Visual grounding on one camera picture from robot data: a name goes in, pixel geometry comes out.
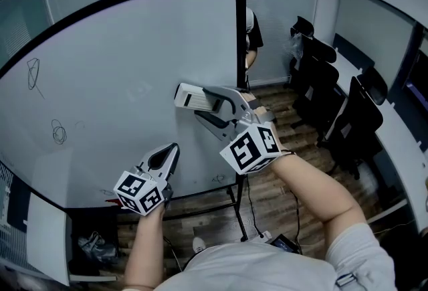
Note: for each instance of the person's white shirt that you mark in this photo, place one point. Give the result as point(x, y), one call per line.
point(261, 269)

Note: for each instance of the white partition panel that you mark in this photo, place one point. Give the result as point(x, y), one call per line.
point(47, 236)

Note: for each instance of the long white desk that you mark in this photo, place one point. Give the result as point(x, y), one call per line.
point(404, 149)

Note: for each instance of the grey crumpled bag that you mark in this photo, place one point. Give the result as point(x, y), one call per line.
point(97, 247)

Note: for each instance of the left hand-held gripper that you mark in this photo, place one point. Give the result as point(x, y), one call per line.
point(132, 186)

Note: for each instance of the person's right forearm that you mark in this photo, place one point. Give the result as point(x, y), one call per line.
point(317, 192)

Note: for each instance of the black office chair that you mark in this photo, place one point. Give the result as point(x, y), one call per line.
point(302, 27)
point(317, 82)
point(357, 122)

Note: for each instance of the black device with screen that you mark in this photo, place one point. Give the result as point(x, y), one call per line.
point(283, 243)

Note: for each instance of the white power strip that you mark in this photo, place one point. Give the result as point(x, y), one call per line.
point(264, 235)

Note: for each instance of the clear plastic bag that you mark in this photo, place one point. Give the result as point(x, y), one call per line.
point(296, 45)

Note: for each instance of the small red sticker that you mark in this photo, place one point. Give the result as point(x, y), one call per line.
point(110, 201)

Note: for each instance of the black-framed whiteboard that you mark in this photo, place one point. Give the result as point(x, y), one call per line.
point(133, 65)

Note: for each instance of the person's left forearm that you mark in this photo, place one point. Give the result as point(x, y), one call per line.
point(145, 246)

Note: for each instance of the person's white shoe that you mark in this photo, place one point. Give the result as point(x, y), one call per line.
point(199, 245)

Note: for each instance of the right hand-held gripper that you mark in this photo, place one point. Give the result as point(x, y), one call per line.
point(245, 149)

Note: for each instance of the white whiteboard eraser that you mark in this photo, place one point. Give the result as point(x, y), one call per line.
point(187, 97)

